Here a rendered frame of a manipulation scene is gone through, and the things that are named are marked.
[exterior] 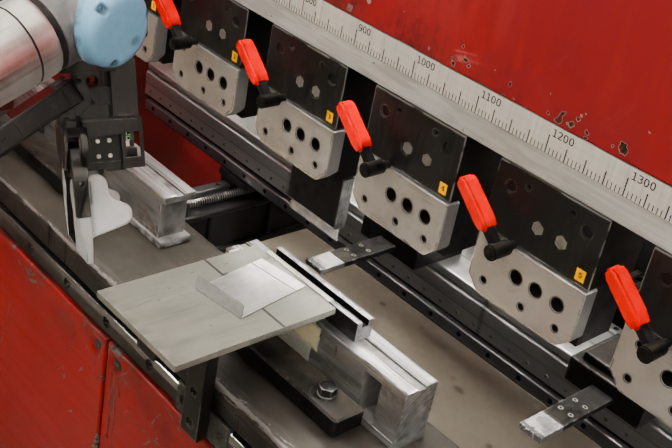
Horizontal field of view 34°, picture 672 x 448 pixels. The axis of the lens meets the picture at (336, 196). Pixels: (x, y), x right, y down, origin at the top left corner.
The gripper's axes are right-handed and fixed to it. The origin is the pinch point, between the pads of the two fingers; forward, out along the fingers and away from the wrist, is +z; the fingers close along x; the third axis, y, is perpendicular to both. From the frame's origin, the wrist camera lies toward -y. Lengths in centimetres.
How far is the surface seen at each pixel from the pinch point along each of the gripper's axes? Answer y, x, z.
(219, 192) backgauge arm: 35, 74, 13
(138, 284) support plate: 10.5, 24.0, 12.8
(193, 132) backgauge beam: 34, 87, 4
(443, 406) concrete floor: 109, 132, 93
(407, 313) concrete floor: 118, 173, 80
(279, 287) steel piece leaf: 29.2, 21.6, 15.2
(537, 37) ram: 45, -18, -21
